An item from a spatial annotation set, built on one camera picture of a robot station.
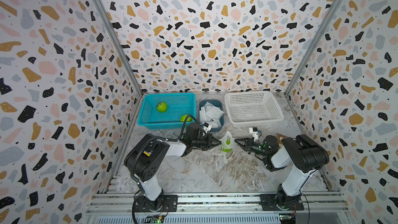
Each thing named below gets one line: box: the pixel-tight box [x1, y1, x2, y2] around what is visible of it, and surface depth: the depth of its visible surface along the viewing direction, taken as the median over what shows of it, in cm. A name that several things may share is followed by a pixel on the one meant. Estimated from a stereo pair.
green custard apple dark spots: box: [156, 101, 168, 113], surface depth 108 cm
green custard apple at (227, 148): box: [221, 138, 233, 153], surface depth 83 cm
